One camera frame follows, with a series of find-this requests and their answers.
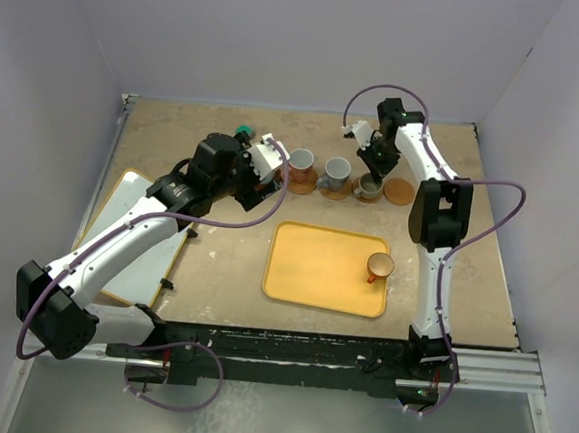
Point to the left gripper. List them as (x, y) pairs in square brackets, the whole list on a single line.
[(249, 195)]

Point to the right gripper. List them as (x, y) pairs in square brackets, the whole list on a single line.
[(379, 171)]

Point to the small grey cup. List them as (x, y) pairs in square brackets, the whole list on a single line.
[(367, 186)]

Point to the light wooden coaster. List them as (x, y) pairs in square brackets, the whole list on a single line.
[(399, 191), (360, 195)]

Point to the blue mug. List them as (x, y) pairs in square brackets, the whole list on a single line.
[(337, 171)]

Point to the woven rattan coaster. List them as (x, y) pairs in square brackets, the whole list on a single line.
[(306, 187), (341, 194)]

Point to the pink printed mug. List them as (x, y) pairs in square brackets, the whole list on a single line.
[(300, 165)]

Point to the orange copper mug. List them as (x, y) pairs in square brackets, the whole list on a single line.
[(379, 267)]

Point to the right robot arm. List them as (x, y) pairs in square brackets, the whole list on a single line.
[(437, 222)]

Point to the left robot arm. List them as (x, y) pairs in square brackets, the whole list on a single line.
[(56, 302)]

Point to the green whiteboard eraser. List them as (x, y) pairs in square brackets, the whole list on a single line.
[(245, 131)]

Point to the yellow tray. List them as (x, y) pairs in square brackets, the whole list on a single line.
[(324, 268)]

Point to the yellow framed whiteboard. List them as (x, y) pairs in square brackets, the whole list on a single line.
[(142, 280)]

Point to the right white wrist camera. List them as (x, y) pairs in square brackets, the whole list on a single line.
[(361, 131)]

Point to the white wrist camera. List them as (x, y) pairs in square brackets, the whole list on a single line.
[(361, 131), (267, 156)]

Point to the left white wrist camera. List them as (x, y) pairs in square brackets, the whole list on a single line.
[(267, 156)]

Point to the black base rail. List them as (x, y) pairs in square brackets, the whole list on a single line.
[(207, 365)]

